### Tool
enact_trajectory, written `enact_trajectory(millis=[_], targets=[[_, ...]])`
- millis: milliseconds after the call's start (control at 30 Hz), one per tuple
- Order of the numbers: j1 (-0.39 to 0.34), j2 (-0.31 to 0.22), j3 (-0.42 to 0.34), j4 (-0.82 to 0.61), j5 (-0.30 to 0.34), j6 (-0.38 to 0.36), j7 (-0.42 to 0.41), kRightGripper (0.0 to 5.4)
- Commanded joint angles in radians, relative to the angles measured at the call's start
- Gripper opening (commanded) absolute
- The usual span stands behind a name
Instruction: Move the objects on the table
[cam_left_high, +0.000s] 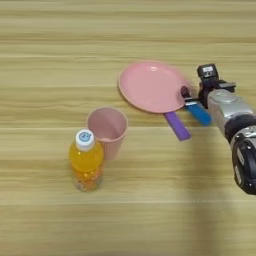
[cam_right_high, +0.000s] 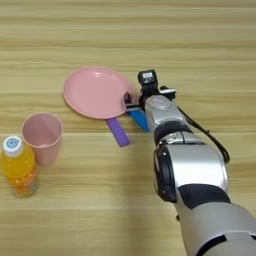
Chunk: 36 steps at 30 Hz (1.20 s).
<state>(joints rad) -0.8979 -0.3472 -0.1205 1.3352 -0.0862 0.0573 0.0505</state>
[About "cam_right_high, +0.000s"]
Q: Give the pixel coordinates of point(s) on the blue rectangular block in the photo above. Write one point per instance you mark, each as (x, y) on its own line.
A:
(140, 120)

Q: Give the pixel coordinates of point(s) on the pink plastic cup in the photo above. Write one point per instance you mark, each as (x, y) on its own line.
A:
(45, 136)

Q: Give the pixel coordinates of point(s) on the pink round plastic plate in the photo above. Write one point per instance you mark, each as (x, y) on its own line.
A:
(95, 91)

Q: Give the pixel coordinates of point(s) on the orange juice bottle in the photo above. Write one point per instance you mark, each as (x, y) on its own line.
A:
(18, 166)

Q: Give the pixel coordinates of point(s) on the small black box white label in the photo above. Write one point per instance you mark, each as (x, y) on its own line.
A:
(148, 79)

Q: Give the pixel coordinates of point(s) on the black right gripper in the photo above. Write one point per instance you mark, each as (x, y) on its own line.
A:
(151, 95)

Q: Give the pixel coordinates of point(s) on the purple rectangular block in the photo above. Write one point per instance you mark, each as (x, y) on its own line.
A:
(118, 132)

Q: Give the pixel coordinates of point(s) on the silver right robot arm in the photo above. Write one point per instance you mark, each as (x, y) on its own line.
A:
(193, 173)

